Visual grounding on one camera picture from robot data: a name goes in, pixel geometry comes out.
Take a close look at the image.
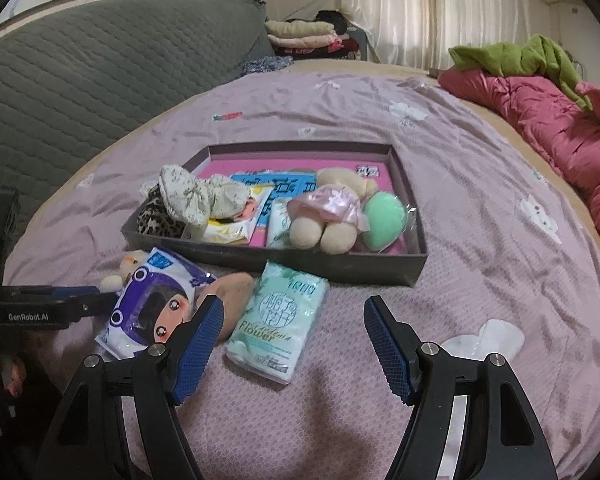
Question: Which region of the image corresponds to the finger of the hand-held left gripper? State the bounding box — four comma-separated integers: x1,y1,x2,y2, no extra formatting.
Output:
55,285,118,328

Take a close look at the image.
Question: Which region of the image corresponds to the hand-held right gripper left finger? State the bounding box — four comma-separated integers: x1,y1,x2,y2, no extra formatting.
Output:
32,294,226,480

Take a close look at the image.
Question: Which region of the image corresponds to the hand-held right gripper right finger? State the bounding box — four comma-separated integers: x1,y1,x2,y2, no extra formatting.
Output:
363,296,561,480

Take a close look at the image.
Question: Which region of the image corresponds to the purple cartoon tissue pack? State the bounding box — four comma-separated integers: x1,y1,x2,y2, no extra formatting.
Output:
94,246,217,361

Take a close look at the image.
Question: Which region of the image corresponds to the beige plush toy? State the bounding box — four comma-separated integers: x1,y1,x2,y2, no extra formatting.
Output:
99,249,257,345

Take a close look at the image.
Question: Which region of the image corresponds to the green floral tissue pack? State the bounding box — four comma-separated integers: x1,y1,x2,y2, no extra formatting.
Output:
224,259,331,387
266,196,301,250

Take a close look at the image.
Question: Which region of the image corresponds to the dark shallow cardboard box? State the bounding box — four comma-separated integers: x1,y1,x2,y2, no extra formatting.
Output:
121,142,429,288

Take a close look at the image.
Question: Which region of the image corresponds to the leopard print scrunchie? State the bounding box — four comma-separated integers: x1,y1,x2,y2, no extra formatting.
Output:
137,187,188,238

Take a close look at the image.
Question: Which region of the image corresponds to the yellow cartoon tissue pack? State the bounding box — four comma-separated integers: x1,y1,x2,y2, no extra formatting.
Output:
202,186,276,246

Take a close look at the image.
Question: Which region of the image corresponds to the white floral scrunchie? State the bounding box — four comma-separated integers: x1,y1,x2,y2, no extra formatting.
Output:
158,165,253,226

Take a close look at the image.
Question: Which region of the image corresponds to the beige teddy bear pink dress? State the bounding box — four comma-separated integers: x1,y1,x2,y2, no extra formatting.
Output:
286,167,381,256

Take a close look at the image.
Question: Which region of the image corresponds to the person's left hand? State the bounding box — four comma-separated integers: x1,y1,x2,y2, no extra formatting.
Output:
7,362,30,397

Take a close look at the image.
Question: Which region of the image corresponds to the green egg-shaped sponge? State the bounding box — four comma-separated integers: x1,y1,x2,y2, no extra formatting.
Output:
361,191,418,253

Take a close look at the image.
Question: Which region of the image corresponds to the pink and blue book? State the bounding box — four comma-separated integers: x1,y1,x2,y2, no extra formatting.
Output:
195,157,398,248

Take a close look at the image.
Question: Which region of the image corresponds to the grey quilted headboard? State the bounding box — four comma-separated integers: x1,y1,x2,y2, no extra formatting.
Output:
0,0,276,271

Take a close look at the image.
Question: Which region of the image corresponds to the pink quilt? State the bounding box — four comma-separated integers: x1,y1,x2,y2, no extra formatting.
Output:
437,66,600,281

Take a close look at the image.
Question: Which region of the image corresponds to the blue floral cloth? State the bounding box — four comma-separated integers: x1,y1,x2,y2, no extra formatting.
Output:
241,56,293,77

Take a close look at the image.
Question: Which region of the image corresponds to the dark patterned folded cloth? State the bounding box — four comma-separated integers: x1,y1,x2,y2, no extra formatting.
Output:
275,40,363,59

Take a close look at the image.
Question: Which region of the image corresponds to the grey blue furniture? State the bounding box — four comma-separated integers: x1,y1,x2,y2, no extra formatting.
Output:
352,27,376,61

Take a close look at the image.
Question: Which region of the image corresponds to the green blanket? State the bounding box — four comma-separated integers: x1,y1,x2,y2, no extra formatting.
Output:
447,34,593,111

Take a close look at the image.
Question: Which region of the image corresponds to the pink folded cloth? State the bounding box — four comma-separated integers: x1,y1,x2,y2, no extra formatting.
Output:
269,34,341,49

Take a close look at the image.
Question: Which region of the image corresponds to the beige folded cloth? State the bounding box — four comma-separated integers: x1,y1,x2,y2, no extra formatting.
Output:
265,20,336,38

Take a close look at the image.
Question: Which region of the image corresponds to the black garment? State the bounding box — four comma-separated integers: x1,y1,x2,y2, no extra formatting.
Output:
315,10,351,31

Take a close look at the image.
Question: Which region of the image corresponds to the white curtain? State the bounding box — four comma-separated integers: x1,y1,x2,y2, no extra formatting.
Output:
339,0,536,71

